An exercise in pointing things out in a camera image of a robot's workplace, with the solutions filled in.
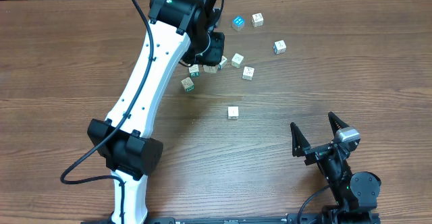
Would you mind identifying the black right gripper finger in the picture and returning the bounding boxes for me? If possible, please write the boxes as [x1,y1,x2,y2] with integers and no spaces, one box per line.
[328,111,349,136]
[290,122,311,157]

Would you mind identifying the green top block number 4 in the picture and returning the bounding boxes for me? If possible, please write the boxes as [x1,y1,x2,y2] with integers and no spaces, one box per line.
[203,65,218,74]

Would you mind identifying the wooden block green bottom side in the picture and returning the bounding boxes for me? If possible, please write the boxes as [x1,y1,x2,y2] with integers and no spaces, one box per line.
[181,77,194,92]

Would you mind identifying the wooden block yellow side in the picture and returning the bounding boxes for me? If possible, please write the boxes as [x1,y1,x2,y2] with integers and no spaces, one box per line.
[242,66,254,80]

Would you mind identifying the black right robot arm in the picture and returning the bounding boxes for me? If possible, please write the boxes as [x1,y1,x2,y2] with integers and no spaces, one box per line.
[286,111,381,224]

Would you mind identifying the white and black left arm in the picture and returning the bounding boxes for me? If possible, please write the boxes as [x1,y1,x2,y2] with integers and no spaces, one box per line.
[87,0,225,223]

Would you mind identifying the wooden block diamond drawing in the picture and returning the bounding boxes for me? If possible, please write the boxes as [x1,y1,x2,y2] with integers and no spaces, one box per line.
[218,56,227,70]

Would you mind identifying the wooden block oval drawing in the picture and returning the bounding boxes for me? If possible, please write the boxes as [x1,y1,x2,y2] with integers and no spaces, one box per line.
[231,53,244,68]

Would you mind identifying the blue top wooden block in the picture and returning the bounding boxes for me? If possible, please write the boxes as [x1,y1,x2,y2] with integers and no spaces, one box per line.
[232,16,245,31]

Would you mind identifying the wooden block black drawing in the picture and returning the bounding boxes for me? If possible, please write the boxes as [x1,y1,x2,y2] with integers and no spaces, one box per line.
[252,13,264,28]

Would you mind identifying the wooden block blue side right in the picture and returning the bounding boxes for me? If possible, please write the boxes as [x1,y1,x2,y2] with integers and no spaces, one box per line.
[273,40,287,55]

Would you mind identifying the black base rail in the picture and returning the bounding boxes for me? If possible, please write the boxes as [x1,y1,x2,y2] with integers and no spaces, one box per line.
[80,212,381,224]

